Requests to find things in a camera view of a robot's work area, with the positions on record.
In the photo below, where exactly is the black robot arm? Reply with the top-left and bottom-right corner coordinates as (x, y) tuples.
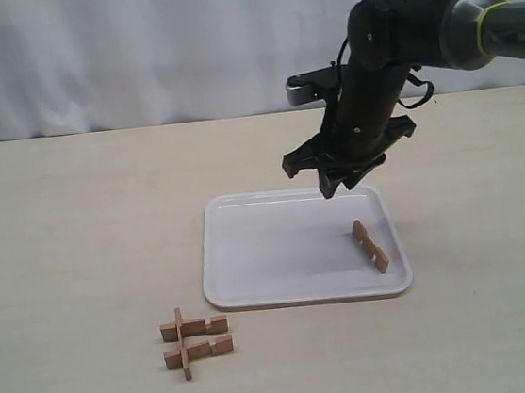
(282, 0), (525, 199)

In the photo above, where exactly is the white rectangular plastic tray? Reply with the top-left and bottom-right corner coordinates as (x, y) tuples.
(203, 185), (414, 311)

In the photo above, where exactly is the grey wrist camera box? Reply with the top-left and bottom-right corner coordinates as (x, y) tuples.
(285, 65), (337, 106)

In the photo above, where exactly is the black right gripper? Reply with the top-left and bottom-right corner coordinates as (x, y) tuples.
(282, 60), (416, 199)

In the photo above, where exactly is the notched wooden piece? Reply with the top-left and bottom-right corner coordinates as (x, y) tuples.
(352, 220), (389, 274)
(164, 334), (234, 370)
(159, 315), (229, 343)
(173, 306), (192, 381)

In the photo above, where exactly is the white curtain backdrop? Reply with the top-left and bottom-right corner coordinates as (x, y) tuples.
(0, 0), (525, 146)

